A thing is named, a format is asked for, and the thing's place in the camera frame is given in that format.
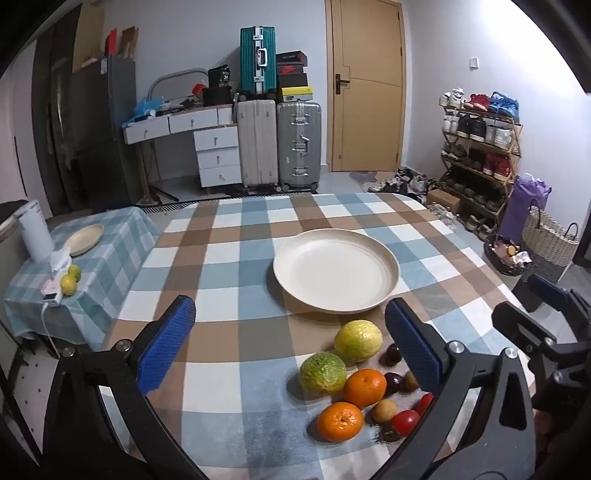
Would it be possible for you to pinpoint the dark plum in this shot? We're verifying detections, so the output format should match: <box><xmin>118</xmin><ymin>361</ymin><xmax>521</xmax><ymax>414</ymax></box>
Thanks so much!
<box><xmin>385</xmin><ymin>372</ymin><xmax>406</xmax><ymax>397</ymax></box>
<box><xmin>381</xmin><ymin>343</ymin><xmax>403</xmax><ymax>367</ymax></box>

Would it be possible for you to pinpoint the brown kiwi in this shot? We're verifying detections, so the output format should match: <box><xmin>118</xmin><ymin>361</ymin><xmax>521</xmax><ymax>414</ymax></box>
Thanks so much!
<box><xmin>371</xmin><ymin>399</ymin><xmax>399</xmax><ymax>424</ymax></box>
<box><xmin>402</xmin><ymin>370</ymin><xmax>419</xmax><ymax>393</ymax></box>

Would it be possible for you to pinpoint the red tomato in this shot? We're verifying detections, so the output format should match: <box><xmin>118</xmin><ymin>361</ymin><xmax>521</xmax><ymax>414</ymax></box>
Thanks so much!
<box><xmin>414</xmin><ymin>393</ymin><xmax>435</xmax><ymax>416</ymax></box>
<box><xmin>391</xmin><ymin>409</ymin><xmax>421</xmax><ymax>437</ymax></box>

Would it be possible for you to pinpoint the yellow-green guava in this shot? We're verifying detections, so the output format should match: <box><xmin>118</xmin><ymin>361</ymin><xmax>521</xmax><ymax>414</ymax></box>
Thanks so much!
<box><xmin>334</xmin><ymin>320</ymin><xmax>383</xmax><ymax>363</ymax></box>

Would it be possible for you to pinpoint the orange mandarin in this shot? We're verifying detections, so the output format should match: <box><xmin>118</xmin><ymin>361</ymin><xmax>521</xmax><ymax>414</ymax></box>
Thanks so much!
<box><xmin>342</xmin><ymin>369</ymin><xmax>387</xmax><ymax>409</ymax></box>
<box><xmin>315</xmin><ymin>402</ymin><xmax>365</xmax><ymax>443</ymax></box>

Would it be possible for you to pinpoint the green bumpy citrus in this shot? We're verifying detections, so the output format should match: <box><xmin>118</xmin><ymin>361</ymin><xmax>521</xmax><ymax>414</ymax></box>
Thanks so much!
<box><xmin>298</xmin><ymin>352</ymin><xmax>346</xmax><ymax>396</ymax></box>

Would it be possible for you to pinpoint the woven basket bag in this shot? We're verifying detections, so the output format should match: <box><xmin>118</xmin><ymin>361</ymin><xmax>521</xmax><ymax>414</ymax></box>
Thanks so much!
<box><xmin>521</xmin><ymin>200</ymin><xmax>579</xmax><ymax>283</ymax></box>

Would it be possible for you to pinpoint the black round basket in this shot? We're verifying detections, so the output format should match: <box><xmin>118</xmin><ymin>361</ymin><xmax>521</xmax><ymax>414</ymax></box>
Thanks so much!
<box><xmin>484</xmin><ymin>234</ymin><xmax>533</xmax><ymax>277</ymax></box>

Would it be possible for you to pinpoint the dark fruit bottom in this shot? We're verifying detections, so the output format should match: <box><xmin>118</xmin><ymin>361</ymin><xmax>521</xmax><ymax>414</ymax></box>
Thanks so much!
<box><xmin>379</xmin><ymin>425</ymin><xmax>402</xmax><ymax>443</ymax></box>

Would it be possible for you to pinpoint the small checkered side tablecloth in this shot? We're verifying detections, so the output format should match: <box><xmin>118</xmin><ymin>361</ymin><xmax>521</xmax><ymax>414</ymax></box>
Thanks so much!
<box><xmin>1</xmin><ymin>207</ymin><xmax>159</xmax><ymax>351</ymax></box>

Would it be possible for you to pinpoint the purple bag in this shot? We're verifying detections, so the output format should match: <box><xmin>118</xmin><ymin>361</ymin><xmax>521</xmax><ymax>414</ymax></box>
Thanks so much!
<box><xmin>498</xmin><ymin>173</ymin><xmax>552</xmax><ymax>244</ymax></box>

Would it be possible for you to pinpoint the yellow-green lemon front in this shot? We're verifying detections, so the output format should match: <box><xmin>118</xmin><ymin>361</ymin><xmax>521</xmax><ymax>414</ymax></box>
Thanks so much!
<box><xmin>60</xmin><ymin>274</ymin><xmax>77</xmax><ymax>297</ymax></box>

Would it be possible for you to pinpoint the yellow-green lemon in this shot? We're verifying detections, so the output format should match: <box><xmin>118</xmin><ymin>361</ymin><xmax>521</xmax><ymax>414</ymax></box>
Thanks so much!
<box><xmin>60</xmin><ymin>274</ymin><xmax>77</xmax><ymax>297</ymax></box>
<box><xmin>68</xmin><ymin>264</ymin><xmax>81</xmax><ymax>282</ymax></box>

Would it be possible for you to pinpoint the yellow-green lemon back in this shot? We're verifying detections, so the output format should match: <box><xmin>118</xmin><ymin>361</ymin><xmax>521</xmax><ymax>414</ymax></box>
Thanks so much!
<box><xmin>68</xmin><ymin>264</ymin><xmax>81</xmax><ymax>282</ymax></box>

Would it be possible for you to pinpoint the large cream plate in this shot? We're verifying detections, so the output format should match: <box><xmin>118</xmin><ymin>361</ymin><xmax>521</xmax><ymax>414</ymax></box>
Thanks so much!
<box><xmin>273</xmin><ymin>228</ymin><xmax>401</xmax><ymax>314</ymax></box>

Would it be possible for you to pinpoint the pink white charger device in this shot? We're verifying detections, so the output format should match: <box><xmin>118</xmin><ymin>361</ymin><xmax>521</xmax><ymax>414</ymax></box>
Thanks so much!
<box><xmin>41</xmin><ymin>279</ymin><xmax>63</xmax><ymax>307</ymax></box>

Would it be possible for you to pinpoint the small cream plate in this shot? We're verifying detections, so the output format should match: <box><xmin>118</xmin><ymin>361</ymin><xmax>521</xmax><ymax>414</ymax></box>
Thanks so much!
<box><xmin>64</xmin><ymin>224</ymin><xmax>104</xmax><ymax>258</ymax></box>

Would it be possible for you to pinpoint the cardboard box on floor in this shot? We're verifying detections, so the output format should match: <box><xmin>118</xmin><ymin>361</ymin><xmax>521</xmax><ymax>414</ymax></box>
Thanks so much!
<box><xmin>427</xmin><ymin>189</ymin><xmax>461</xmax><ymax>215</ymax></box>

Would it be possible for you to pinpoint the white kettle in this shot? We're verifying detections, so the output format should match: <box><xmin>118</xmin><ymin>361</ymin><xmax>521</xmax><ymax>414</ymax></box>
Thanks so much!
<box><xmin>14</xmin><ymin>200</ymin><xmax>54</xmax><ymax>263</ymax></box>

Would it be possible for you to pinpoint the wooden shoe rack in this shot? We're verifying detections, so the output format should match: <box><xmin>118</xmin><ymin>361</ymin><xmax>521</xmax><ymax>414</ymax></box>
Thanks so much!
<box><xmin>439</xmin><ymin>106</ymin><xmax>523</xmax><ymax>232</ymax></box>

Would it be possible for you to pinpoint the dark grey refrigerator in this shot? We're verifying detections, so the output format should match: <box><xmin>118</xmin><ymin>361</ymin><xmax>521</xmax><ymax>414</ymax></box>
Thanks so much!
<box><xmin>69</xmin><ymin>55</ymin><xmax>143</xmax><ymax>212</ymax></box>

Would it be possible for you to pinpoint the white drawer desk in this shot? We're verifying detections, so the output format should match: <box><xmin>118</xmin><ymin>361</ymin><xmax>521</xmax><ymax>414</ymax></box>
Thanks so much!
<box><xmin>123</xmin><ymin>104</ymin><xmax>242</xmax><ymax>188</ymax></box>

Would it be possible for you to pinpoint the beige suitcase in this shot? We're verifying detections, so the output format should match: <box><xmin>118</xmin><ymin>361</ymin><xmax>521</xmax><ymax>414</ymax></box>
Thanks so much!
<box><xmin>236</xmin><ymin>100</ymin><xmax>279</xmax><ymax>188</ymax></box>

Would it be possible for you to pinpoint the silver suitcase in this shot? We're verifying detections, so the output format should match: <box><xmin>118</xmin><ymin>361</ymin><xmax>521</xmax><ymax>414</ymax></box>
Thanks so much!
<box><xmin>276</xmin><ymin>101</ymin><xmax>322</xmax><ymax>192</ymax></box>

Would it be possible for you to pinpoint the stack of shoe boxes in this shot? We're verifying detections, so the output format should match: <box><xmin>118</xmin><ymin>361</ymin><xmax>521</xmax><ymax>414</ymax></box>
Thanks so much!
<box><xmin>276</xmin><ymin>50</ymin><xmax>314</xmax><ymax>102</ymax></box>

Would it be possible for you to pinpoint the wooden door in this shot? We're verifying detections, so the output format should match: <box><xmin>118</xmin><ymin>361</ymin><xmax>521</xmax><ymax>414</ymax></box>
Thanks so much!
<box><xmin>325</xmin><ymin>1</ymin><xmax>407</xmax><ymax>172</ymax></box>

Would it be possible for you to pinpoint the teal suitcase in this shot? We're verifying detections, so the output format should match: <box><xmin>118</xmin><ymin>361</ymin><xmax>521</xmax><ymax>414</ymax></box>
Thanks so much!
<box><xmin>239</xmin><ymin>26</ymin><xmax>277</xmax><ymax>100</ymax></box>

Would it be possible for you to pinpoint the black tall cabinet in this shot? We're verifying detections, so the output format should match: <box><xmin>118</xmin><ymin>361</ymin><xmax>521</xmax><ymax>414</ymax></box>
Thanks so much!
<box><xmin>31</xmin><ymin>5</ymin><xmax>82</xmax><ymax>215</ymax></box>

